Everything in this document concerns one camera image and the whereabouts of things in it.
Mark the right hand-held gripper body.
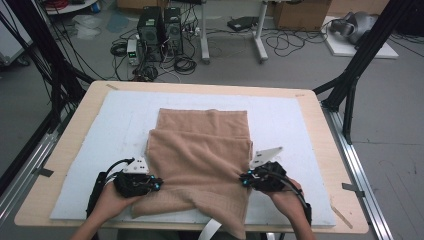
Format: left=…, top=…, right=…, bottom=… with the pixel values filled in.
left=248, top=146, right=288, bottom=193

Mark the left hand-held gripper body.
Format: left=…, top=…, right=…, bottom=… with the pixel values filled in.
left=113, top=156, right=158, bottom=199

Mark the tan terry towel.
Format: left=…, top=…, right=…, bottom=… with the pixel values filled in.
left=130, top=107, right=255, bottom=240

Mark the person's left hand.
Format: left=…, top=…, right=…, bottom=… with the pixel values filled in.
left=95, top=181, right=144, bottom=222

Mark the person's right hand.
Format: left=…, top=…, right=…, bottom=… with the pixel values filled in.
left=265, top=178, right=307, bottom=220

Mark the white grid mat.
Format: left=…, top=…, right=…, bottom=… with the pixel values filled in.
left=49, top=89, right=337, bottom=228

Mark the white strip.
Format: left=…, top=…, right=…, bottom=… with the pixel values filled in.
left=197, top=219, right=223, bottom=240

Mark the thin wooden stick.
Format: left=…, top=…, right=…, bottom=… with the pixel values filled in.
left=329, top=204, right=354, bottom=230

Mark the black tape piece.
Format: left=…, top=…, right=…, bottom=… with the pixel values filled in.
left=36, top=167, right=55, bottom=178

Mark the small white power supply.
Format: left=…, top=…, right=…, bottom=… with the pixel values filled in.
left=126, top=38, right=141, bottom=67

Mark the wide black computer tower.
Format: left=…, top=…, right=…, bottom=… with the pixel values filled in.
left=136, top=6, right=165, bottom=63

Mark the narrow black computer tower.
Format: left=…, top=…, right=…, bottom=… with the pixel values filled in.
left=163, top=7, right=185, bottom=56

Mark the white floor board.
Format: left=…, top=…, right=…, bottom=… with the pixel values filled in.
left=321, top=15, right=400, bottom=61

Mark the flat black device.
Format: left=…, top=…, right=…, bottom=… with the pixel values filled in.
left=226, top=15, right=260, bottom=33

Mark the clear plastic sheet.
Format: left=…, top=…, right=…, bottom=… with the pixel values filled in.
left=71, top=14, right=103, bottom=40

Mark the large cardboard box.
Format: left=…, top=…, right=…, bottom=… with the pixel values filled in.
left=273, top=0, right=333, bottom=32

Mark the grey headset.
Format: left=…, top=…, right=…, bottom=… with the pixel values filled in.
left=329, top=11, right=380, bottom=46

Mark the round white table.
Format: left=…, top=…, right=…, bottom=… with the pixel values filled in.
left=44, top=0, right=100, bottom=16

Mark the aluminium rail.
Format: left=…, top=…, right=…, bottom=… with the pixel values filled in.
left=320, top=100, right=396, bottom=240
left=0, top=108, right=74, bottom=228

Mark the coiled black cable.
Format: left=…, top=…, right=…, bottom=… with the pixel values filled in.
left=172, top=55, right=198, bottom=76

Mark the white desk frame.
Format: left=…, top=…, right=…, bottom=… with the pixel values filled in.
left=199, top=0, right=270, bottom=65

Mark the loose black floor cable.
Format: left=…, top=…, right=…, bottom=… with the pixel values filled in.
left=264, top=27, right=330, bottom=58

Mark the black frame post with brace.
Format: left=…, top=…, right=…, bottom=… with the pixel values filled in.
left=312, top=0, right=416, bottom=146

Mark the black frame post with cables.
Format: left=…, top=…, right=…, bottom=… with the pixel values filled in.
left=0, top=0, right=96, bottom=134

